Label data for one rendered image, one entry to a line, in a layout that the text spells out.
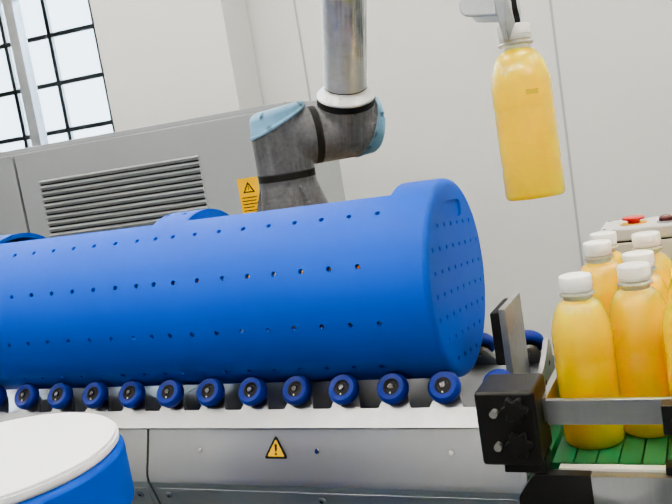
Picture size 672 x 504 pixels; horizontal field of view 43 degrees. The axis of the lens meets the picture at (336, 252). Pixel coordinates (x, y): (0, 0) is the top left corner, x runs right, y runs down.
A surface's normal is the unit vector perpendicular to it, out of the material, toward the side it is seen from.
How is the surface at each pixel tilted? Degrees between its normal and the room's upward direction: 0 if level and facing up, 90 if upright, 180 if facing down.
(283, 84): 90
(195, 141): 90
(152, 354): 113
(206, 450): 71
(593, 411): 90
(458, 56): 90
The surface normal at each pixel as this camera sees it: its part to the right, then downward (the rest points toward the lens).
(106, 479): 0.95, -0.11
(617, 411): -0.40, 0.19
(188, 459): -0.43, -0.15
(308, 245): -0.41, -0.41
